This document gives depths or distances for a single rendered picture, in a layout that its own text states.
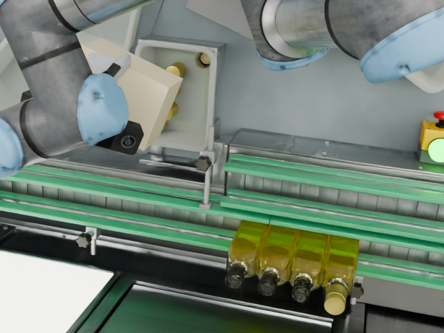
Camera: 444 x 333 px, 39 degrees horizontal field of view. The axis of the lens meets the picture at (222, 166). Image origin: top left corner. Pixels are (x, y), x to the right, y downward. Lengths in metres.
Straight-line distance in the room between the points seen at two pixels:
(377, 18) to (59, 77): 0.35
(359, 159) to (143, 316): 0.52
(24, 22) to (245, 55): 0.71
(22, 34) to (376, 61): 0.38
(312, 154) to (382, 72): 0.64
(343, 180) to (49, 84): 0.65
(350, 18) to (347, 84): 0.71
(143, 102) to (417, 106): 0.59
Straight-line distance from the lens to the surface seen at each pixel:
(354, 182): 1.21
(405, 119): 1.37
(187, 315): 1.23
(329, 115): 1.37
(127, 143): 0.95
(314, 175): 1.21
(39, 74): 0.75
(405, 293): 1.38
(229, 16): 1.26
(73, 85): 0.75
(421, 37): 0.63
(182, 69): 1.36
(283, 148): 1.29
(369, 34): 0.64
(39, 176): 1.40
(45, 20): 0.74
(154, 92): 1.04
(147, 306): 1.25
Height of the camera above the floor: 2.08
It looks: 67 degrees down
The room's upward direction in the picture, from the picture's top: 144 degrees counter-clockwise
